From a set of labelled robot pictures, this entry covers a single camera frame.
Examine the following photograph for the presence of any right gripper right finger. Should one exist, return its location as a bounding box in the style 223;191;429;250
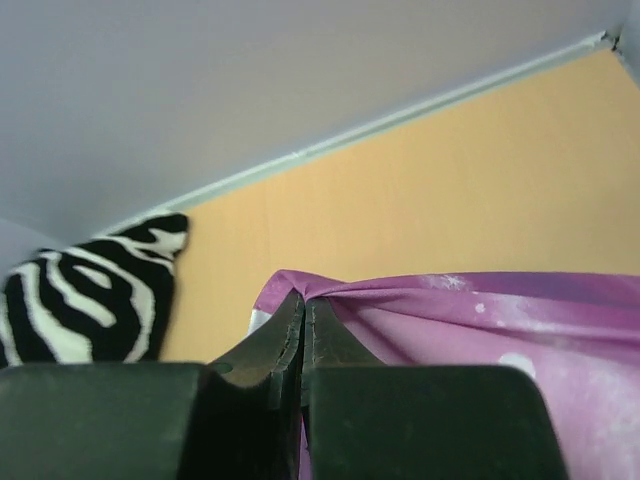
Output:
302;298;383;479

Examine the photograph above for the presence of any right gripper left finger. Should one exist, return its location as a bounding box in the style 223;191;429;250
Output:
207;290;305;479

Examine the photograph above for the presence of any purple pink princess pillowcase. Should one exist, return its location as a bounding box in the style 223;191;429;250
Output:
249;270;639;479

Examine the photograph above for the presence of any zebra striped pillow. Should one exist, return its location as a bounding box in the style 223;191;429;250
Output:
1;212;189;368

